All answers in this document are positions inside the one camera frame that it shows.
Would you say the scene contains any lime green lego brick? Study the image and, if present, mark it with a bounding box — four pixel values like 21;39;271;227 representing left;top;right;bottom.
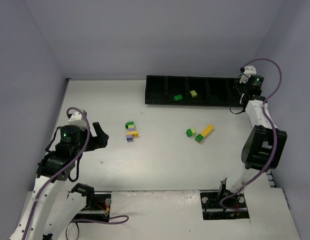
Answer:
190;128;196;137

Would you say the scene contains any dark green lego brick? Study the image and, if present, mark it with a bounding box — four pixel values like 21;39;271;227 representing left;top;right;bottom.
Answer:
186;128;193;138

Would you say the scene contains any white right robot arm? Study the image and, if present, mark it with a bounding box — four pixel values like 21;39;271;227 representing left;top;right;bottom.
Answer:
235;73;288;189

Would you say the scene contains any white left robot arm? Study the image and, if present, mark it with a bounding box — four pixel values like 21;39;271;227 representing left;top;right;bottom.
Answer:
10;122;109;240

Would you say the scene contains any purple lego lower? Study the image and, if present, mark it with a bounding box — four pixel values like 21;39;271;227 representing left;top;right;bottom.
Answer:
126;134;133;142

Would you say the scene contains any green curved lego top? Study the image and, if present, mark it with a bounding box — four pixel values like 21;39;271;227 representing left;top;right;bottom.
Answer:
125;121;134;129

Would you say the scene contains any yellow curved lego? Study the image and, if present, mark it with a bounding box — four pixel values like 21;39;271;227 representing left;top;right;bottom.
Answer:
126;130;139;138

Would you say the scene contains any black compartment tray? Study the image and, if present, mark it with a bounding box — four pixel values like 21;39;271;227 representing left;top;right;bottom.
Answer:
144;75;241;107

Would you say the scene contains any green lego in tray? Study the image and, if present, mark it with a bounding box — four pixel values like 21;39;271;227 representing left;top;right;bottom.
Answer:
173;94;183;101

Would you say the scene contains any yellow long lego brick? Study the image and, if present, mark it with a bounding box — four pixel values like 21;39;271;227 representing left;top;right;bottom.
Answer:
200;124;215;138

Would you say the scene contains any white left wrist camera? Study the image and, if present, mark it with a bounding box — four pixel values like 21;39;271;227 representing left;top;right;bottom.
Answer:
68;112;87;130

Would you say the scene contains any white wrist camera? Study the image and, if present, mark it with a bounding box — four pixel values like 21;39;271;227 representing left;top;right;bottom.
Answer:
239;65;257;84
68;112;87;130

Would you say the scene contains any left base mount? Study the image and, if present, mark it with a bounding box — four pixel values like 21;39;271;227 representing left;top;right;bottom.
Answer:
64;188;111;223

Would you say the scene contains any base mount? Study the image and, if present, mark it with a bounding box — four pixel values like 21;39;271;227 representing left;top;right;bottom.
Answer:
64;188;111;223
200;190;250;221

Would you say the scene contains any right base mount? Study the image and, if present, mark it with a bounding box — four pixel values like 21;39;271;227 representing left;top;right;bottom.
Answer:
200;190;250;221

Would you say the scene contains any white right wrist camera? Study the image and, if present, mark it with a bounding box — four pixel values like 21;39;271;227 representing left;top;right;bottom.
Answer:
239;65;257;84

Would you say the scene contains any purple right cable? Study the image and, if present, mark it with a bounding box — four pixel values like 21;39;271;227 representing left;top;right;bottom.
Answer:
219;58;283;212

